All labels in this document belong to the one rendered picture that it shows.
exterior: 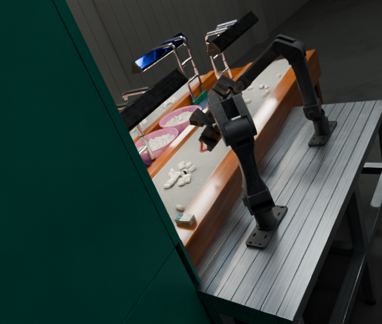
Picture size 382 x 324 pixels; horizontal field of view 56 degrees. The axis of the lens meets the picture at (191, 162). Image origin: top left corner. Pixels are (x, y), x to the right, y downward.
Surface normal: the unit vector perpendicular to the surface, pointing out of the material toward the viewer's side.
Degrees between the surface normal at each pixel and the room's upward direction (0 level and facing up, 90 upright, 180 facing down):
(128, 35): 90
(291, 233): 0
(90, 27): 90
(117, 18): 90
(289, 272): 0
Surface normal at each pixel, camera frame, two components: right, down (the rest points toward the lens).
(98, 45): 0.77, 0.02
